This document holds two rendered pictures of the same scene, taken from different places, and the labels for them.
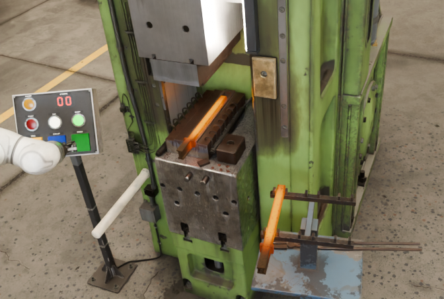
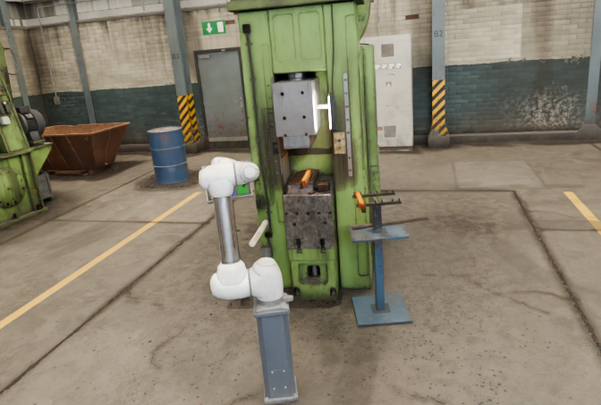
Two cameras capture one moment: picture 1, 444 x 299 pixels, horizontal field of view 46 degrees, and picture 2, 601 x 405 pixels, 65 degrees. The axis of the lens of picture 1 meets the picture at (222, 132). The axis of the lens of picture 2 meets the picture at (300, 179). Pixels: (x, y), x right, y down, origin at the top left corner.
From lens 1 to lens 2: 1.99 m
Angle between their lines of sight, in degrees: 25
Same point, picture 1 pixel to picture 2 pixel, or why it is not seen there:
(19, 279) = (177, 314)
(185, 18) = (304, 111)
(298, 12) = (354, 106)
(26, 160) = not seen: hidden behind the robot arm
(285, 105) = (350, 157)
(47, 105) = not seen: hidden behind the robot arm
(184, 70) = (301, 139)
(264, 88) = (340, 147)
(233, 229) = (329, 232)
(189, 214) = (301, 230)
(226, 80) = (307, 165)
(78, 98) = not seen: hidden behind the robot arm
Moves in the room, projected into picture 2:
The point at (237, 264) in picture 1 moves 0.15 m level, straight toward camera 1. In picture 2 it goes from (331, 261) to (338, 268)
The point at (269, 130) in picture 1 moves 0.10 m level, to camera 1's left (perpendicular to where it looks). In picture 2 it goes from (342, 173) to (330, 175)
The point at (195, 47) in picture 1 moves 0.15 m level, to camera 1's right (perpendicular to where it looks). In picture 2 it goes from (308, 126) to (327, 123)
